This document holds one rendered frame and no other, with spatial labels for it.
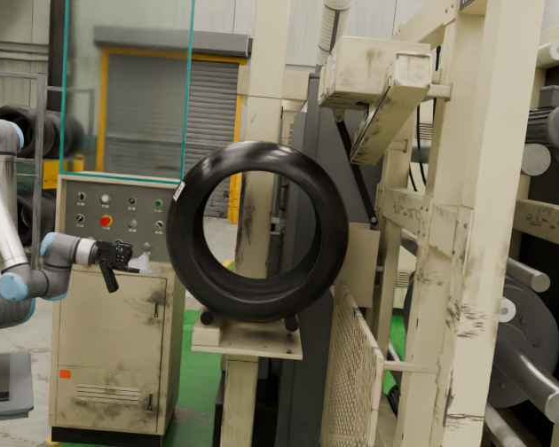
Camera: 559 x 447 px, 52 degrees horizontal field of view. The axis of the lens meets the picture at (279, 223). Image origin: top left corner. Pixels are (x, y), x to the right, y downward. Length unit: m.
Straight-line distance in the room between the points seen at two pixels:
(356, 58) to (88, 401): 2.03
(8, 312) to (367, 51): 1.48
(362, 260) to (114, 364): 1.28
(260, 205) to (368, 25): 9.33
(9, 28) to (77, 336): 10.64
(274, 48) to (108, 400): 1.76
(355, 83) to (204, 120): 9.84
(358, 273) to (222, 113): 9.29
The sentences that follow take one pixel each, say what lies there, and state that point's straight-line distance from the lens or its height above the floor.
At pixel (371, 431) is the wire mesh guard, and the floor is 0.81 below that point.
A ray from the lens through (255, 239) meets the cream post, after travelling 2.21.
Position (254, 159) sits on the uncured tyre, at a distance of 1.77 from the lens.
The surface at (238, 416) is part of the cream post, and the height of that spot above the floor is 0.39.
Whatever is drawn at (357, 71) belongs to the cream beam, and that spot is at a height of 1.69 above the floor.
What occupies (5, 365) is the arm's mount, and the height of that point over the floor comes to 0.64.
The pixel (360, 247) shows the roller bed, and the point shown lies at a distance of 2.17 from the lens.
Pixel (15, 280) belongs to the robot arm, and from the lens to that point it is 1.93.
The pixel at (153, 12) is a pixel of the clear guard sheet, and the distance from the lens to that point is 2.68.
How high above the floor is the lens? 1.47
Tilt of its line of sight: 8 degrees down
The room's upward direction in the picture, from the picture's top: 5 degrees clockwise
